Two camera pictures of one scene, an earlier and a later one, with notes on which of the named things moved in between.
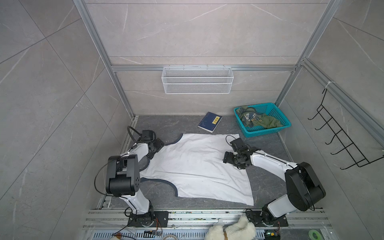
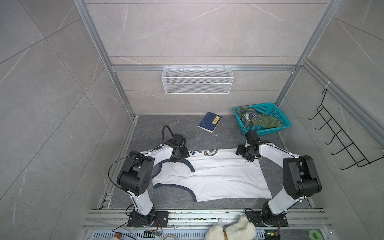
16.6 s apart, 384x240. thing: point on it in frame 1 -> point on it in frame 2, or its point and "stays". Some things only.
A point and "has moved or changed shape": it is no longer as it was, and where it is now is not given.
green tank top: x=250 y=116 stays
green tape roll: x=314 y=235 stays
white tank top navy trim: x=194 y=165 has moved or changed shape
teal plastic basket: x=260 y=120 stays
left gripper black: x=159 y=144 -> x=186 y=154
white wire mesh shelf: x=197 y=80 stays
